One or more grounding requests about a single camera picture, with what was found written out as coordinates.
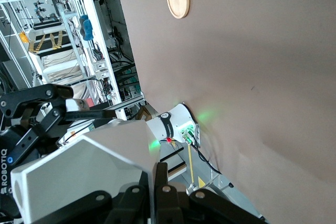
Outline white faceted cup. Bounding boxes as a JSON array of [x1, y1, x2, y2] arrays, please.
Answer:
[[10, 119, 161, 223]]

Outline yellow black striped steps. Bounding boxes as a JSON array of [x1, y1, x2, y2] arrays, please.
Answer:
[[28, 30, 73, 53]]

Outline brown table cover sheet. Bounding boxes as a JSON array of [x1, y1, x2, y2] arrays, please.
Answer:
[[112, 0, 336, 224]]

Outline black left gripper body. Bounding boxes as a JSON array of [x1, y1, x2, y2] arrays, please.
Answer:
[[0, 123, 40, 219]]

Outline black left arm base cable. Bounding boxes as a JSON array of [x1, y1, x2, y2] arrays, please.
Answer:
[[187, 131, 224, 175]]

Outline cardboard box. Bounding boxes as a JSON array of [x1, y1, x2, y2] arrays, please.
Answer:
[[135, 106, 153, 123]]

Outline blue soft object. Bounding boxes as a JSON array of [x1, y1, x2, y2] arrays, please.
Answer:
[[79, 15, 95, 41]]

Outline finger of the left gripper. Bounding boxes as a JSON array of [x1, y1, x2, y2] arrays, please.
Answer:
[[0, 83, 118, 168]]

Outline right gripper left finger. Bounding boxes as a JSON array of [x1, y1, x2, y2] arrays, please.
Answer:
[[78, 184, 153, 224]]

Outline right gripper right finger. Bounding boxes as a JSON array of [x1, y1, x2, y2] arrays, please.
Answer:
[[153, 162, 268, 224]]

